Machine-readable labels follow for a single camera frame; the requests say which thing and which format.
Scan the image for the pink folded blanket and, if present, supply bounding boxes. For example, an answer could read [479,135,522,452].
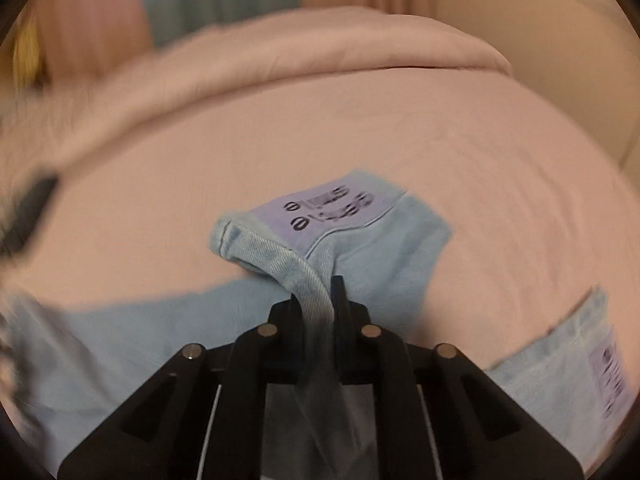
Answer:
[47,6,516,173]

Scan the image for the pink bed blanket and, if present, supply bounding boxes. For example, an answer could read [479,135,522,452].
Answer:
[0,67,637,361]

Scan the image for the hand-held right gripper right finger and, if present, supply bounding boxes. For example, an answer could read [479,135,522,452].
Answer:
[332,276,585,480]

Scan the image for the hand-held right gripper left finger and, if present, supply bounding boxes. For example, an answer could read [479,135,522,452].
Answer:
[57,297,306,480]

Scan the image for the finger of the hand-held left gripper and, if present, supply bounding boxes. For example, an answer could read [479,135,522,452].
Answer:
[0,174,60,261]

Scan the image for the yellow blurred object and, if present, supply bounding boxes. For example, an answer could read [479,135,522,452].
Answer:
[12,22,53,88]

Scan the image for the light blue denim pants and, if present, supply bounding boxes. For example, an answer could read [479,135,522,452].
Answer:
[0,170,633,480]

